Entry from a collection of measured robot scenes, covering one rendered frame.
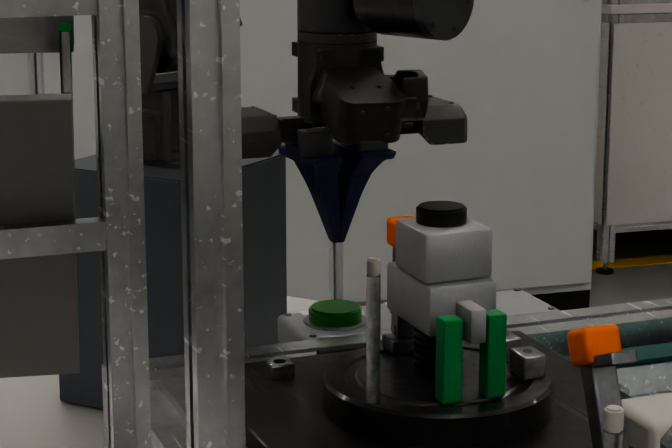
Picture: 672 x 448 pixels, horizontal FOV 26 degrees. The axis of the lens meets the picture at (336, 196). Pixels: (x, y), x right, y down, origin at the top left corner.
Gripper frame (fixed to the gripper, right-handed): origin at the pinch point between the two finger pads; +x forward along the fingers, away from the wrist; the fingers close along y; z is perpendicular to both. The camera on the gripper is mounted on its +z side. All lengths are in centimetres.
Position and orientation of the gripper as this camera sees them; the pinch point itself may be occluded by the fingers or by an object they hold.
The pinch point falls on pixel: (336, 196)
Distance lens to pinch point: 106.9
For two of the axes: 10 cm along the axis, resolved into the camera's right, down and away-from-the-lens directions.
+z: 3.8, 2.0, -9.0
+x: 0.0, 9.8, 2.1
